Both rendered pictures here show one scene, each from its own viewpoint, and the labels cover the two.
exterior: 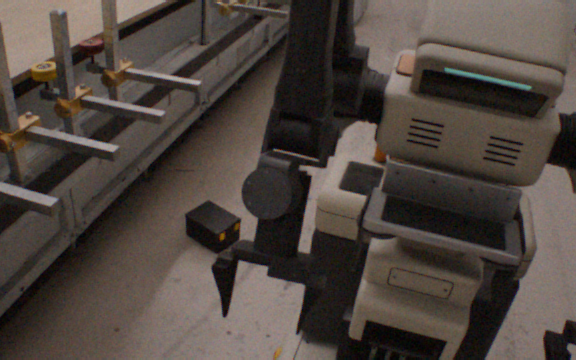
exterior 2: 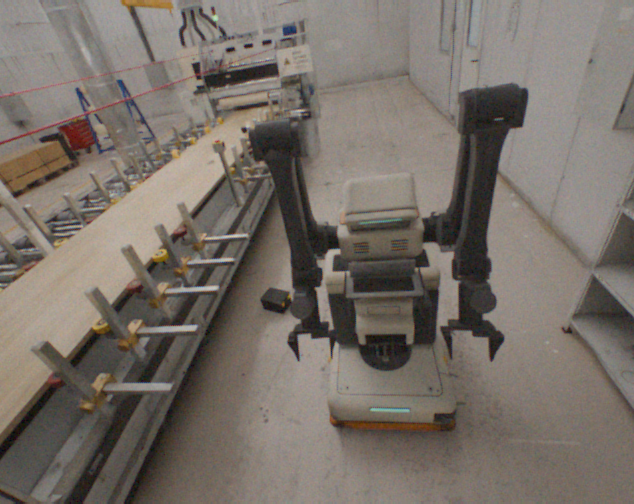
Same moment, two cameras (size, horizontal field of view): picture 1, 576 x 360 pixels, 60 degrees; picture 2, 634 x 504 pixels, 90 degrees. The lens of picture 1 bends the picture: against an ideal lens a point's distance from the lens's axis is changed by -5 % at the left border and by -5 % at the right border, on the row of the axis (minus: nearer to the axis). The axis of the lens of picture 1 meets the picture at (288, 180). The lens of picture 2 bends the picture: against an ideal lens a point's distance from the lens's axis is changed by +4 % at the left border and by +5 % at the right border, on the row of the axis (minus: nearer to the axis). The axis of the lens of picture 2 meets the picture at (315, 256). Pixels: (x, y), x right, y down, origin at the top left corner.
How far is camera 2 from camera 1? 0.28 m
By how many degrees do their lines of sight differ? 2
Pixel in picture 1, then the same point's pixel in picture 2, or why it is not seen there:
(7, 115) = (152, 289)
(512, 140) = (402, 239)
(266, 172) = (297, 300)
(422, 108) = (356, 238)
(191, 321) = (281, 355)
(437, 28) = (351, 207)
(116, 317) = (240, 368)
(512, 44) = (386, 203)
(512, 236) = (416, 281)
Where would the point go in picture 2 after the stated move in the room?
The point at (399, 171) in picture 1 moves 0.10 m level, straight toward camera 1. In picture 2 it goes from (355, 267) to (355, 286)
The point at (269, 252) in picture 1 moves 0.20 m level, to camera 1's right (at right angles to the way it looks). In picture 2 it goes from (309, 328) to (378, 313)
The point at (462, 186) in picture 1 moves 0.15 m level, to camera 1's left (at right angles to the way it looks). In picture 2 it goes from (386, 265) to (342, 274)
